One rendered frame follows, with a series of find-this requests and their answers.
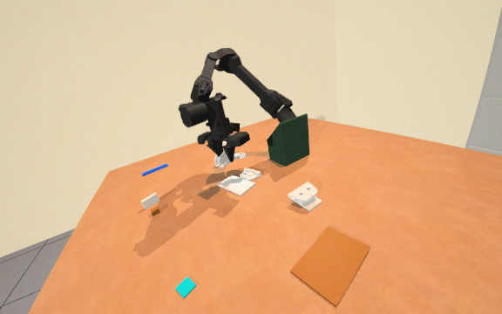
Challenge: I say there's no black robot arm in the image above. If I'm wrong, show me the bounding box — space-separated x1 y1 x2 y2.
178 48 296 128

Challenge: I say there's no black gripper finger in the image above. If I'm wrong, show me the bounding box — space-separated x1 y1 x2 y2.
223 145 235 162
207 140 224 157

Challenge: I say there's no orange flat plate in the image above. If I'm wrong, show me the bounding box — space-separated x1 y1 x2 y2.
290 227 370 307

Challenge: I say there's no cyan flat rectangular block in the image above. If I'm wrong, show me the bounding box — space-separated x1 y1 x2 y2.
175 276 196 298

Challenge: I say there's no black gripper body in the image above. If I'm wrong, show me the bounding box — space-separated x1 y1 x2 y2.
197 115 250 147

